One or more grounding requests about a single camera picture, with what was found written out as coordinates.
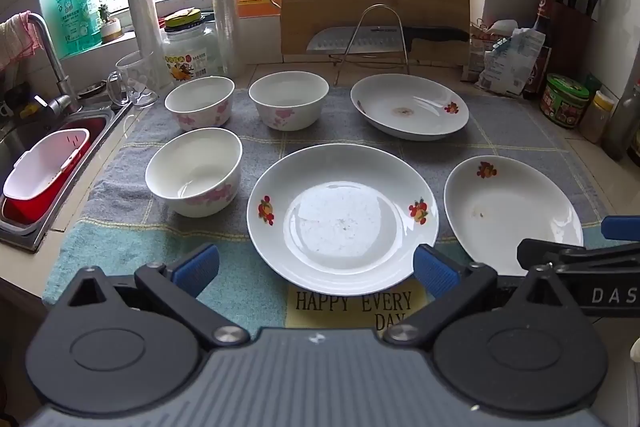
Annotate green dish soap bottle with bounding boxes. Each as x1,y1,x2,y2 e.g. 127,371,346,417
54,0,101,54

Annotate metal wire rack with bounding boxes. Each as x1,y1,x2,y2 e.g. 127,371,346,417
332,4,411,86

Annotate steel kitchen faucet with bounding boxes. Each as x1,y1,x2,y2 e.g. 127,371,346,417
27,13,84,114

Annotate white plate with fruit print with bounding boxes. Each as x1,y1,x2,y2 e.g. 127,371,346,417
350,74,470,142
247,144,440,297
444,155,584,278

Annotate green-lidded sauce jar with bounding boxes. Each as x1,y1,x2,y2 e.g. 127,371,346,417
539,73,591,130

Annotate stainless steel sink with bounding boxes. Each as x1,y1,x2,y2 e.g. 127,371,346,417
0,99,132,253

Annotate dark wooden knife block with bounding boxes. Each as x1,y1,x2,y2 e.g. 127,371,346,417
547,1,599,80

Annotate clear glass mug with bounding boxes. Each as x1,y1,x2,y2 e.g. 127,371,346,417
106,50,161,110

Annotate clear plastic wrap roll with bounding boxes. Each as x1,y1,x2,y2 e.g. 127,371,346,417
206,0,246,78

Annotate white plastic bag roll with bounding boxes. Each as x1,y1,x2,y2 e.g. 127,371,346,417
124,0,174,90

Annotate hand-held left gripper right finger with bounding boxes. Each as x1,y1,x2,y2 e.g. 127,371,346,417
382,244,584,353

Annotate dark sauce bottle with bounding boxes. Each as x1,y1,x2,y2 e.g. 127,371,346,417
522,0,556,100

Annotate pink cloth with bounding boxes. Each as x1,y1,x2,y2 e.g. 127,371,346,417
0,11,41,70

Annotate stainless steel bottle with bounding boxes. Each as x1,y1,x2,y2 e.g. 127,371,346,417
616,79,640,160

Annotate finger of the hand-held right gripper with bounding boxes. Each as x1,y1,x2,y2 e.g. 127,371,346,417
601,215,640,241
516,238,640,279

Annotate white and blue packet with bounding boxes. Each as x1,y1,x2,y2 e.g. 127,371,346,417
475,27,546,97

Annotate white bowl with pink flowers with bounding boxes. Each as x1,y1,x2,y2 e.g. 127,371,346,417
145,127,244,219
248,71,329,132
164,76,236,132

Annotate clear jar with yellow lid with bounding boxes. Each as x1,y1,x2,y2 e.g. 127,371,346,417
162,8,221,84

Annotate small yellow-lidded jar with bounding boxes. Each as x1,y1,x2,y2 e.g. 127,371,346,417
580,90,615,144

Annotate white and red strainer basket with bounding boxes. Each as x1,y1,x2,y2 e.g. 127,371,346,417
2,116,109,226

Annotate crumpled white packet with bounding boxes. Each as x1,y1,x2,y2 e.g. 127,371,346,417
460,19,519,83

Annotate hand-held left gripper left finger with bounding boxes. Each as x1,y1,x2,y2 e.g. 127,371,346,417
65,243,251,351

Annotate white plastic strainer basket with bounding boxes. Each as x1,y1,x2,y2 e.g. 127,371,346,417
2,128,92,213

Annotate grey checked dish towel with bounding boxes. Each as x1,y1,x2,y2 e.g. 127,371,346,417
42,86,617,344

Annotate steel kitchen cleaver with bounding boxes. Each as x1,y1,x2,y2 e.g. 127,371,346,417
306,25,471,54

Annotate small potted plant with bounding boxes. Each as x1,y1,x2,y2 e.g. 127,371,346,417
97,2,125,44

